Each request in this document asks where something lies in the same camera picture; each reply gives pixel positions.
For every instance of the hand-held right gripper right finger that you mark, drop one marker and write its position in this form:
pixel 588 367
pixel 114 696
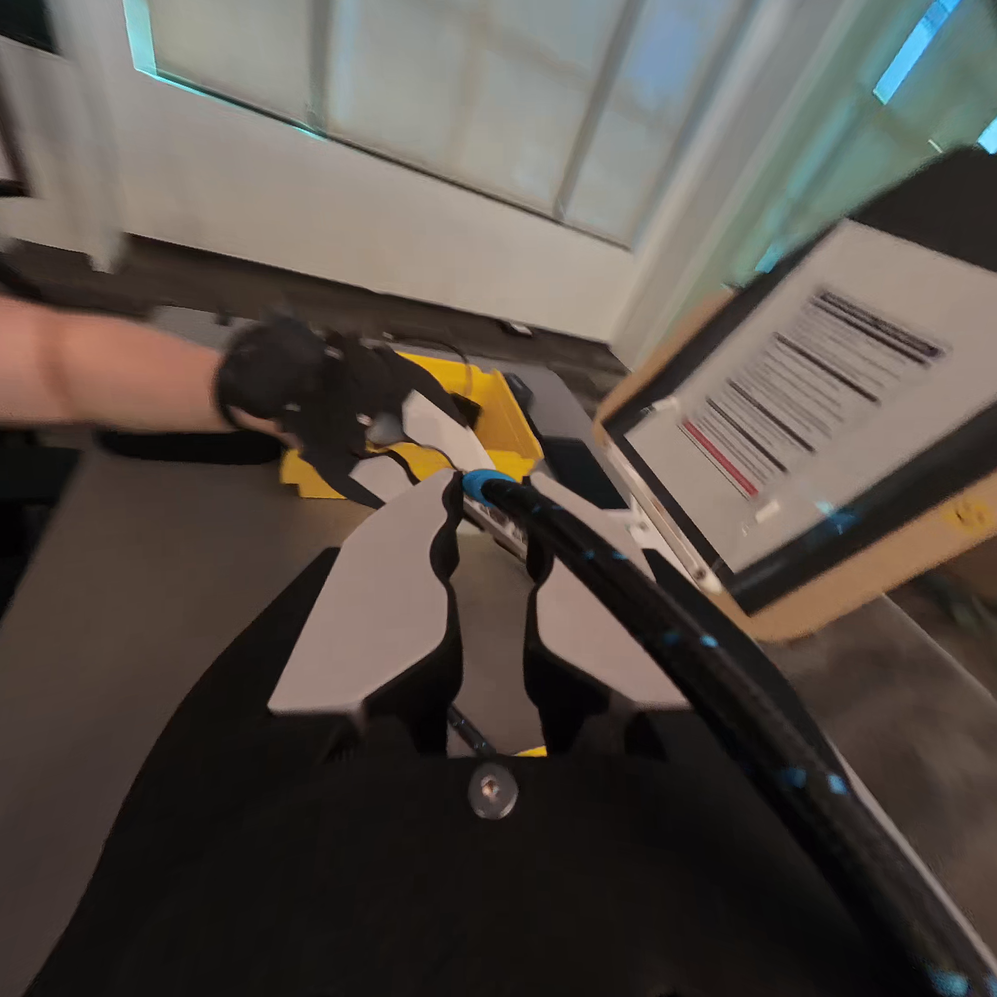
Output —
pixel 600 639

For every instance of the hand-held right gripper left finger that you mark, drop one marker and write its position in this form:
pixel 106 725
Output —
pixel 374 615

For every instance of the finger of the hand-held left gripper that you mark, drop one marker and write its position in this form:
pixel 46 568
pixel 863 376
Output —
pixel 432 413
pixel 471 456

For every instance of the yellow plastic bin with divider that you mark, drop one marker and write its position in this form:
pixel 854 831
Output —
pixel 506 413

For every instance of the person's left forearm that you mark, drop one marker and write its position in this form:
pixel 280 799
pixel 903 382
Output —
pixel 109 366

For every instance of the acrylic instruction sign stand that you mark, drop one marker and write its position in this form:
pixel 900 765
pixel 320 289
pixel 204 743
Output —
pixel 802 405

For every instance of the frosted glass window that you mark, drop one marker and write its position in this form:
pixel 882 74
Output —
pixel 436 86

